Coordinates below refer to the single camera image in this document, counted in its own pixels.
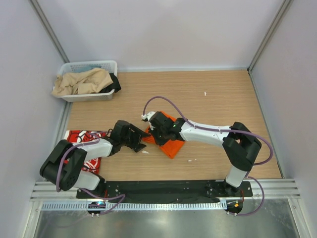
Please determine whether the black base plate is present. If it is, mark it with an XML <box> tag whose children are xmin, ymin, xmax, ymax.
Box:
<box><xmin>90</xmin><ymin>180</ymin><xmax>253</xmax><ymax>204</ymax></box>

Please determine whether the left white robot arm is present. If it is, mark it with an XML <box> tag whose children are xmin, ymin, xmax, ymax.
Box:
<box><xmin>39</xmin><ymin>120</ymin><xmax>151</xmax><ymax>198</ymax></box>

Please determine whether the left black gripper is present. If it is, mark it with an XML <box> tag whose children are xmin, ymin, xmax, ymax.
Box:
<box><xmin>120</xmin><ymin>124</ymin><xmax>150</xmax><ymax>152</ymax></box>

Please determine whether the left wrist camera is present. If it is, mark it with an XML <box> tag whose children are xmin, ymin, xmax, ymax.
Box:
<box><xmin>109</xmin><ymin>120</ymin><xmax>130</xmax><ymax>143</ymax></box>

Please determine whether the light blue cloth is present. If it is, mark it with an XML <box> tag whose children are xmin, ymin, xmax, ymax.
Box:
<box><xmin>74</xmin><ymin>65</ymin><xmax>101</xmax><ymax>73</ymax></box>

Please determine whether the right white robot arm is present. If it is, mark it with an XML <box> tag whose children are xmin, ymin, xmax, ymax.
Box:
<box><xmin>149</xmin><ymin>118</ymin><xmax>262</xmax><ymax>196</ymax></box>

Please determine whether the white slotted cable duct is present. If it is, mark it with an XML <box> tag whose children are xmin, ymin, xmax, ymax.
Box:
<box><xmin>41</xmin><ymin>200</ymin><xmax>227</xmax><ymax>212</ymax></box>

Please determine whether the orange t shirt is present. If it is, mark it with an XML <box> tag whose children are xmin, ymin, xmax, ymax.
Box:
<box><xmin>142</xmin><ymin>111</ymin><xmax>185</xmax><ymax>159</ymax></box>

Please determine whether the black t shirt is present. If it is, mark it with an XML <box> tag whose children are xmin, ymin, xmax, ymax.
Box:
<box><xmin>100</xmin><ymin>73</ymin><xmax>121</xmax><ymax>93</ymax></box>

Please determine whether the aluminium frame rail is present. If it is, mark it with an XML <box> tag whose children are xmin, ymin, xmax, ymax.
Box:
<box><xmin>30</xmin><ymin>178</ymin><xmax>301</xmax><ymax>201</ymax></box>

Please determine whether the white plastic basket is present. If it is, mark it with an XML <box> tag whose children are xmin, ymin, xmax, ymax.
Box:
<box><xmin>57</xmin><ymin>60</ymin><xmax>117</xmax><ymax>103</ymax></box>

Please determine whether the beige t shirt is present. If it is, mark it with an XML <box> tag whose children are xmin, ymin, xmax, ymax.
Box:
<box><xmin>52</xmin><ymin>68</ymin><xmax>113</xmax><ymax>97</ymax></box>

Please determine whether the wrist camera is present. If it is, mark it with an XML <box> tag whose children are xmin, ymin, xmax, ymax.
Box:
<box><xmin>141</xmin><ymin>111</ymin><xmax>174</xmax><ymax>135</ymax></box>
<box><xmin>109</xmin><ymin>120</ymin><xmax>130</xmax><ymax>143</ymax></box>

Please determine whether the red coca cola t shirt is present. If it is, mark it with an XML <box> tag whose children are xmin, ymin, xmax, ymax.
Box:
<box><xmin>64</xmin><ymin>130</ymin><xmax>108</xmax><ymax>174</ymax></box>

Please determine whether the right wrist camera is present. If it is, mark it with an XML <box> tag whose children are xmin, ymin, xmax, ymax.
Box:
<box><xmin>141</xmin><ymin>111</ymin><xmax>174</xmax><ymax>135</ymax></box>

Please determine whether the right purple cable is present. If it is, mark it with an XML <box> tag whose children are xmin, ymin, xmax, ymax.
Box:
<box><xmin>141</xmin><ymin>96</ymin><xmax>274</xmax><ymax>217</ymax></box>

